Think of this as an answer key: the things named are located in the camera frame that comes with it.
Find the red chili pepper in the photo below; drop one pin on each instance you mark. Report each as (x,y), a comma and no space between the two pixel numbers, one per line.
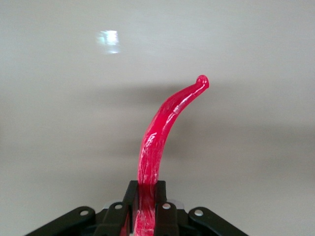
(157,132)

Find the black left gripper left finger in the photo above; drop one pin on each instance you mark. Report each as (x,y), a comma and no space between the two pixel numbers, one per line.
(118,221)

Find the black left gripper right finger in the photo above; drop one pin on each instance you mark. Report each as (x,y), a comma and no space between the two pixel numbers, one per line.
(166,221)

